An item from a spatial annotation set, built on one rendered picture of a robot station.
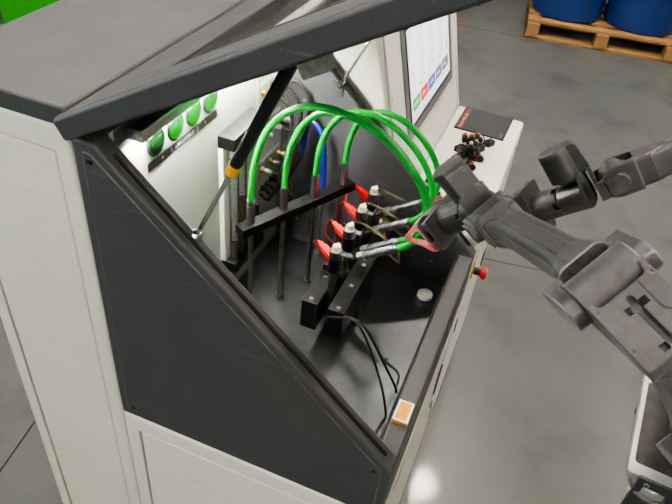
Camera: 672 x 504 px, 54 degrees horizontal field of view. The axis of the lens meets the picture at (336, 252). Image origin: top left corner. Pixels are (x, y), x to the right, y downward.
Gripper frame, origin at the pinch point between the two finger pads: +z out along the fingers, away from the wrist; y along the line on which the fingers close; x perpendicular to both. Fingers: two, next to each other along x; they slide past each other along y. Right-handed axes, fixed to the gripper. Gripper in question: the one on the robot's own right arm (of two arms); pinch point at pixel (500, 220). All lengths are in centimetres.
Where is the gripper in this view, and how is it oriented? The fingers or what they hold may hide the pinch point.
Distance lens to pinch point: 136.9
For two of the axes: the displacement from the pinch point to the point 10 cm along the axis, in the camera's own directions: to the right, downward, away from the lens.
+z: -6.2, 2.2, 7.5
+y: -5.0, -8.5, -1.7
